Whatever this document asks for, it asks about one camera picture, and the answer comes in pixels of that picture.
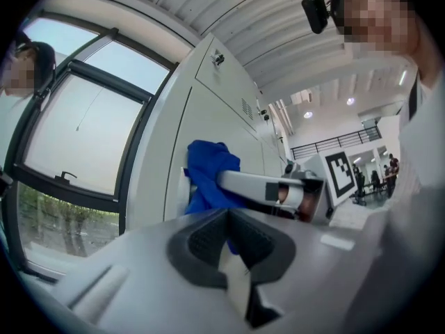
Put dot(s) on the long ceiling light strip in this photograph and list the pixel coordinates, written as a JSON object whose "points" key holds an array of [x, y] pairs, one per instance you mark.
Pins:
{"points": [[403, 77]]}

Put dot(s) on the person's right hand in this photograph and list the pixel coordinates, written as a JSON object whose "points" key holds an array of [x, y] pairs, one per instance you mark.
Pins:
{"points": [[306, 207]]}

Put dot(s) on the black mezzanine railing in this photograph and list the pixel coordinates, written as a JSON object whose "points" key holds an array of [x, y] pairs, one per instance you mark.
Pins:
{"points": [[344, 140]]}

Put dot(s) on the row of grey locker doors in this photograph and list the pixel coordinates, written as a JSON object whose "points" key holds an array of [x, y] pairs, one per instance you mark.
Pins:
{"points": [[222, 110]]}

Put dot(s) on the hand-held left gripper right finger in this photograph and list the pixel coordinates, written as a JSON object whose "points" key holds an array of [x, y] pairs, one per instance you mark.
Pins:
{"points": [[313, 273]]}

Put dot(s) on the round ceiling light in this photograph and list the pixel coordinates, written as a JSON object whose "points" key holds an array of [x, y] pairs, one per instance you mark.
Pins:
{"points": [[350, 100], [307, 114]]}

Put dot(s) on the black framed window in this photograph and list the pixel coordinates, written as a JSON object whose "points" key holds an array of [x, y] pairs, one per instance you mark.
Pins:
{"points": [[87, 134]]}

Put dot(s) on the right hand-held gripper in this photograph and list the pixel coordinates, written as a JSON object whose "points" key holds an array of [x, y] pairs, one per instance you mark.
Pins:
{"points": [[333, 172]]}

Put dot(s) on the blue cloth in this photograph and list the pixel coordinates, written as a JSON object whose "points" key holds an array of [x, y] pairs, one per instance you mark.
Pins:
{"points": [[208, 176]]}

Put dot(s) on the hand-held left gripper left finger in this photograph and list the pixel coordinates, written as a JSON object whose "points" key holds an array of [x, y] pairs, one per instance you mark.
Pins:
{"points": [[139, 284]]}

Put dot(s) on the black head-mounted camera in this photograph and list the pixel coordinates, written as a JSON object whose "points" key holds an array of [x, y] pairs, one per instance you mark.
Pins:
{"points": [[315, 12]]}

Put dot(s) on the metal locker lock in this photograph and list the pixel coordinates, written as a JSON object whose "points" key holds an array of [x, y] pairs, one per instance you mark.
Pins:
{"points": [[217, 58], [265, 114]]}

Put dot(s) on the person's white shirt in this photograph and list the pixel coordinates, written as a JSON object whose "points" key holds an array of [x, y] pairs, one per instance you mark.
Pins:
{"points": [[417, 186]]}

